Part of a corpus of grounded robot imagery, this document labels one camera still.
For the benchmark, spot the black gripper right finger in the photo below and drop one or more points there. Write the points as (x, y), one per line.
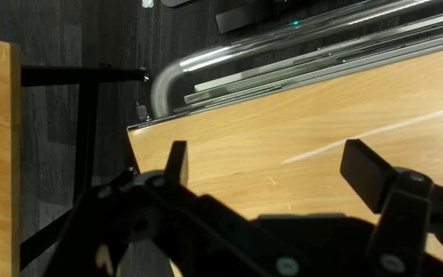
(366, 172)

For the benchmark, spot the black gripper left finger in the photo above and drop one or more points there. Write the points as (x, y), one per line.
(176, 169)

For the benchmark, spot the black table leg frame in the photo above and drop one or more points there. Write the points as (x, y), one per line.
(87, 81)

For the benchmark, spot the metal cart push handle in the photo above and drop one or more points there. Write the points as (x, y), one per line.
(343, 40)

